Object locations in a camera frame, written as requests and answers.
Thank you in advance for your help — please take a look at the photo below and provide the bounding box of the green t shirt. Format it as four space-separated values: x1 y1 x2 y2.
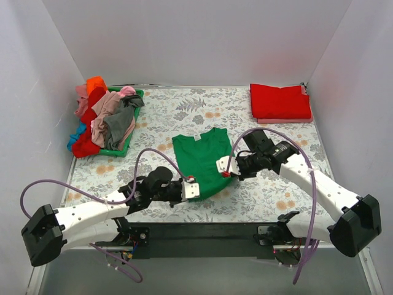
172 127 232 202

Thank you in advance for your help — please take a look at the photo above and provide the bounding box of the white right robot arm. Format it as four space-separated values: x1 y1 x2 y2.
235 127 382 257

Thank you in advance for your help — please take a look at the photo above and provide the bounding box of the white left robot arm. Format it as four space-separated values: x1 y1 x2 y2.
21 167 199 267

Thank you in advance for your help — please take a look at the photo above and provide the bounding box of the folded red t shirt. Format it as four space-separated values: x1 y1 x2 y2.
249 83 311 120

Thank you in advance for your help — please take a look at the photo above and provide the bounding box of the green laundry basket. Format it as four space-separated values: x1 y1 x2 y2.
98 86 144 157

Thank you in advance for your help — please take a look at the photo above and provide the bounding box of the floral patterned table mat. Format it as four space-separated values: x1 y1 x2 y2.
62 88 312 222

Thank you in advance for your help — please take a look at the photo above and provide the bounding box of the grey t shirt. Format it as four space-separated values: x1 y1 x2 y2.
104 95 144 151

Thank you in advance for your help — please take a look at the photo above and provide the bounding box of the crumpled red t shirt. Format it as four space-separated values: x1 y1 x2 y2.
72 87 106 158

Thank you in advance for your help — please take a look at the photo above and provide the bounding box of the blue t shirt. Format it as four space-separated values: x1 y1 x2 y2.
66 121 87 152

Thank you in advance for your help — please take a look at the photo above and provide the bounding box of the orange t shirt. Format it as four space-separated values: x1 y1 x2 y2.
86 76 107 95

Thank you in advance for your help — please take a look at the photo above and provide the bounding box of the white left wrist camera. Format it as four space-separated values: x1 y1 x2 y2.
181 176 200 202

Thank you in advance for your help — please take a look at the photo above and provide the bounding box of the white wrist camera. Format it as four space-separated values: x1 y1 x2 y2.
181 176 200 202
216 155 241 178

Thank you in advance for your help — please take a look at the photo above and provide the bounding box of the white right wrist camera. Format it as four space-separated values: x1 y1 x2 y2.
216 155 241 178

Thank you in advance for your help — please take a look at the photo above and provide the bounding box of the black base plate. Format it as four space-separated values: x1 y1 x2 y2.
95 222 314 261

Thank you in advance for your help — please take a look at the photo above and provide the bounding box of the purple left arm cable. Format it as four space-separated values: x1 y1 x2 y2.
20 148 196 283

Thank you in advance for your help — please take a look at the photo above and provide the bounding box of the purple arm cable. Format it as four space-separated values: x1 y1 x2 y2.
222 127 320 285
20 148 196 283

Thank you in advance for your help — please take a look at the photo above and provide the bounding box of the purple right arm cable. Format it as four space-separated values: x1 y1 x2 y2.
222 127 320 285

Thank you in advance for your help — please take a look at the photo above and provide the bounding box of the aluminium frame rail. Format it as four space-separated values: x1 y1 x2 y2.
28 243 383 294

